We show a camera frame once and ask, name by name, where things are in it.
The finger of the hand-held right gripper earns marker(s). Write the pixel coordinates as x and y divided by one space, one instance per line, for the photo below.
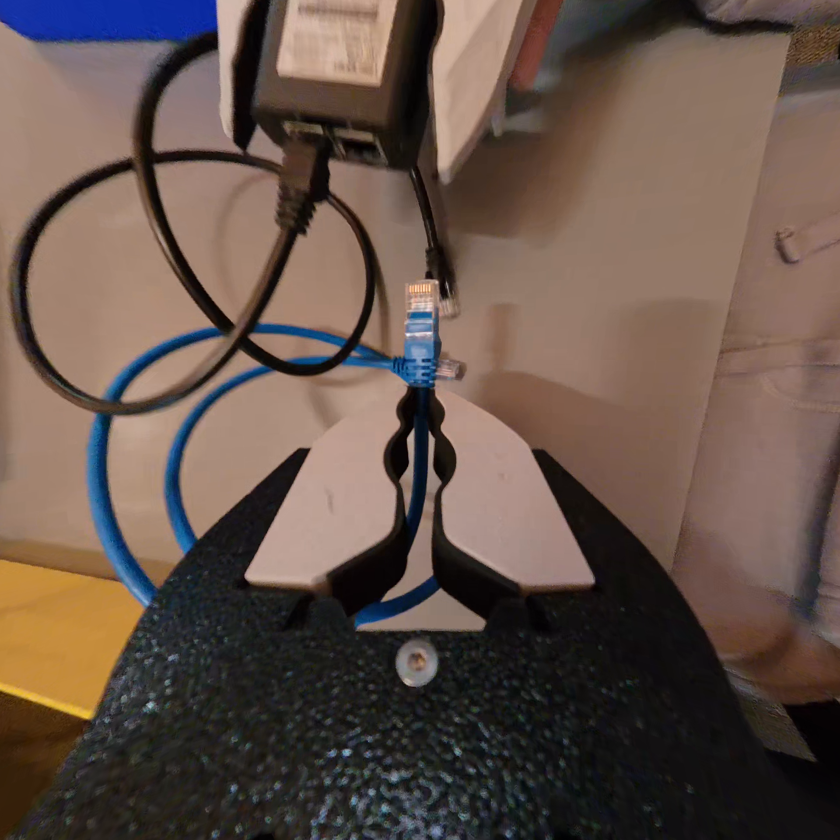
228 65
469 79

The blue plastic bin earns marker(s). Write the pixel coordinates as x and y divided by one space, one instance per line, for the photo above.
98 19

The yellow plastic bin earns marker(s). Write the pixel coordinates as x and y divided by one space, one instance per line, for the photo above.
59 630

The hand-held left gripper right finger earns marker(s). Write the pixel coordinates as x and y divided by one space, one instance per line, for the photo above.
505 505

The black network splitter box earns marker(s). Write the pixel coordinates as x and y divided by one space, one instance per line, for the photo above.
328 111

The person's beige clothing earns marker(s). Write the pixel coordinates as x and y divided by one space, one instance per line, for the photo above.
774 459

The white desk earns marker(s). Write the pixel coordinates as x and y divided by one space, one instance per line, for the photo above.
590 295

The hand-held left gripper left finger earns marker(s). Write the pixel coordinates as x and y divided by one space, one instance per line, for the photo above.
328 505

